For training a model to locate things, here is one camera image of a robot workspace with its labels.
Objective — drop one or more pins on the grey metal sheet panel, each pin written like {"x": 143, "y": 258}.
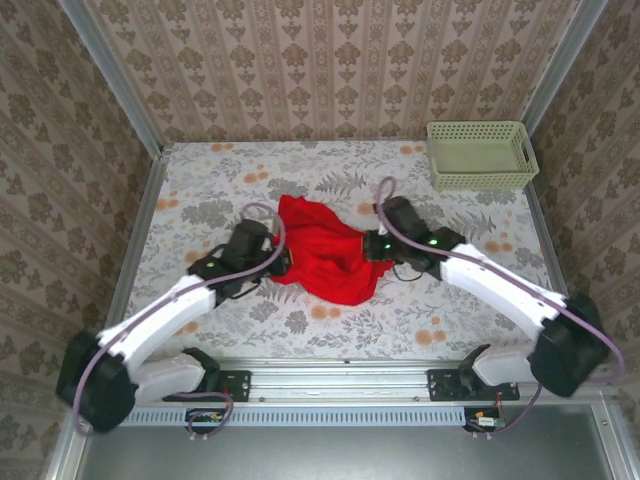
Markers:
{"x": 350, "y": 455}

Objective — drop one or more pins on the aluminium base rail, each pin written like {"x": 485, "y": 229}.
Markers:
{"x": 340, "y": 382}

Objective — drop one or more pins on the small electronics board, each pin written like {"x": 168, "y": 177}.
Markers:
{"x": 205, "y": 417}
{"x": 484, "y": 420}

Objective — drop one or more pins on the aluminium frame post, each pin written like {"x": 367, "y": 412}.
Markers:
{"x": 110, "y": 75}
{"x": 560, "y": 65}

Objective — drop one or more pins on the floral table cover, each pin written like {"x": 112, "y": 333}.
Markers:
{"x": 300, "y": 330}

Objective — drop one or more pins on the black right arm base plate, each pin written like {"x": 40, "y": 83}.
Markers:
{"x": 445, "y": 387}

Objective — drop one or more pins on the pale green plastic basket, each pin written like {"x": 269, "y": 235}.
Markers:
{"x": 480, "y": 157}

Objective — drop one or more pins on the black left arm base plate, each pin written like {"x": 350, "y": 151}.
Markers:
{"x": 235, "y": 385}

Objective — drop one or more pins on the aluminium table side rail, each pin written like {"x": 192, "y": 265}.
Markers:
{"x": 550, "y": 240}
{"x": 142, "y": 225}

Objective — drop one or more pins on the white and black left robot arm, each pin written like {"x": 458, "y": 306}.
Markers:
{"x": 160, "y": 315}

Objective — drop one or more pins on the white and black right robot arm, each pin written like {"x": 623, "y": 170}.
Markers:
{"x": 500, "y": 285}

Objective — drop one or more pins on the red t-shirt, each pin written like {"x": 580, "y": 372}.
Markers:
{"x": 325, "y": 265}

